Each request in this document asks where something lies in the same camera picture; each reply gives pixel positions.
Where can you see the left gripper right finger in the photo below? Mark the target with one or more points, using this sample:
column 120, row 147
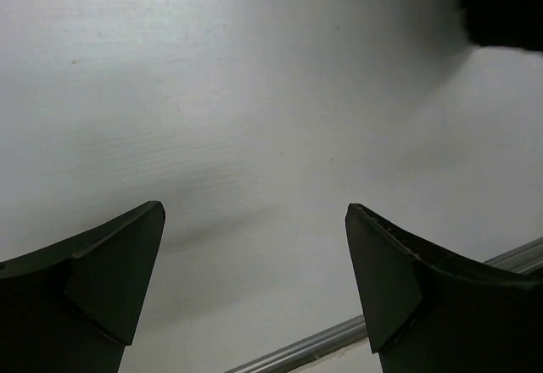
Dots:
column 428, row 309

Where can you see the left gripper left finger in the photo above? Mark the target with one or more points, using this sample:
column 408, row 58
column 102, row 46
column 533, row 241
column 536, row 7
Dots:
column 74, row 306

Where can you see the black pleated skirt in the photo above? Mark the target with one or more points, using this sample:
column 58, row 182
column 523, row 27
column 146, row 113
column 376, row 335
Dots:
column 502, row 23

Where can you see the aluminium table edge rail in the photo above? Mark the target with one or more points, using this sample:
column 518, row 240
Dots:
column 305, row 347

